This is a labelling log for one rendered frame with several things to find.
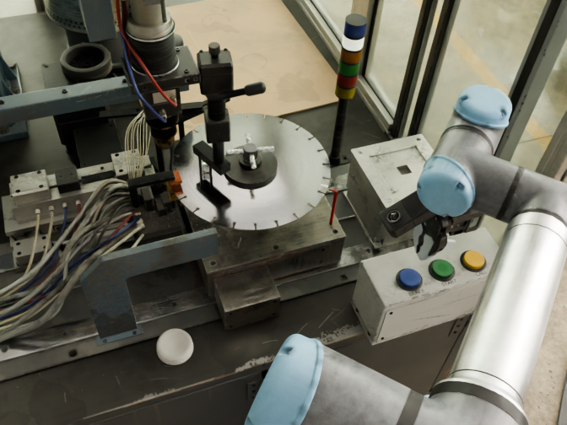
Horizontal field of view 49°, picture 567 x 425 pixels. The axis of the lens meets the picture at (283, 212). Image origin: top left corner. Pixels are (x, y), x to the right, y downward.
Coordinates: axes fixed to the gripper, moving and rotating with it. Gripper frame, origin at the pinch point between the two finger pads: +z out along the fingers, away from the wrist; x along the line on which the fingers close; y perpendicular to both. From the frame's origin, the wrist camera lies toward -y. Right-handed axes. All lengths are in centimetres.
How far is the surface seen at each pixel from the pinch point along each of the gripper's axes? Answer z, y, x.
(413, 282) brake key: 7.2, 0.0, -1.3
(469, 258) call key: 7.2, 13.1, 0.5
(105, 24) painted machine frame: -27, -44, 43
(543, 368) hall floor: 98, 72, 4
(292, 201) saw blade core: 2.9, -16.3, 20.8
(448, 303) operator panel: 15.1, 8.5, -3.6
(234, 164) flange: 1.9, -24.8, 32.5
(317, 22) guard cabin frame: 20, 22, 101
